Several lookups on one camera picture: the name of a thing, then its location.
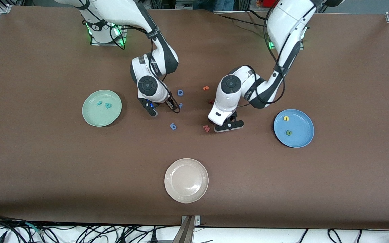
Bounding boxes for blue plate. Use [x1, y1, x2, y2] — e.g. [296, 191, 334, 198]
[273, 109, 315, 149]

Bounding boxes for pale green plate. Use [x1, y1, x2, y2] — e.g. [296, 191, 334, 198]
[82, 89, 122, 127]

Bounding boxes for beige plate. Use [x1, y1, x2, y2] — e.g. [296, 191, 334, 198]
[164, 158, 209, 204]

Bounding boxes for person in blue jeans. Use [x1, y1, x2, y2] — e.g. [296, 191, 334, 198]
[198, 0, 235, 10]

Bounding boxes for aluminium profile bar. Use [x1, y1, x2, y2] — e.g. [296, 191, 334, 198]
[173, 216, 195, 243]

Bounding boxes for brown table cover sheet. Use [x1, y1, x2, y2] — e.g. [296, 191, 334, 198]
[0, 6, 389, 231]

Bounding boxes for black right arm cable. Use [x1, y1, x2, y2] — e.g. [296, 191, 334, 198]
[80, 0, 181, 113]

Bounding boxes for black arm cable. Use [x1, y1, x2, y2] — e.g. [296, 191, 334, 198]
[80, 0, 181, 113]
[235, 7, 286, 112]

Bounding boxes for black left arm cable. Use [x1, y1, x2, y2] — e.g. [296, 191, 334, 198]
[235, 7, 286, 112]

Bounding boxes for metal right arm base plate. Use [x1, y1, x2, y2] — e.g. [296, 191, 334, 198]
[90, 20, 127, 46]

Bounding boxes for black base cable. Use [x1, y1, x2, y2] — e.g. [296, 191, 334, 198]
[246, 9, 271, 21]
[215, 13, 269, 28]

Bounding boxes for metal corner bracket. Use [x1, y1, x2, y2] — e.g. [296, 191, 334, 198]
[181, 215, 201, 227]

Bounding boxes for teal cable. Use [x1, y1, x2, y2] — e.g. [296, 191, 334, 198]
[26, 221, 45, 235]

